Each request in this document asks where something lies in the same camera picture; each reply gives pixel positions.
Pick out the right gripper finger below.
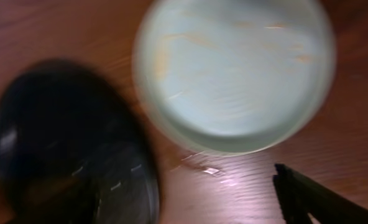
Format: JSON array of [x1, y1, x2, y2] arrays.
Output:
[[272, 164, 368, 224]]

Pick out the light green plate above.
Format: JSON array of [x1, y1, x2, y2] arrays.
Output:
[[133, 0, 336, 156]]

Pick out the black round tray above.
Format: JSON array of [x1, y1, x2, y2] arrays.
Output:
[[0, 58, 160, 224]]

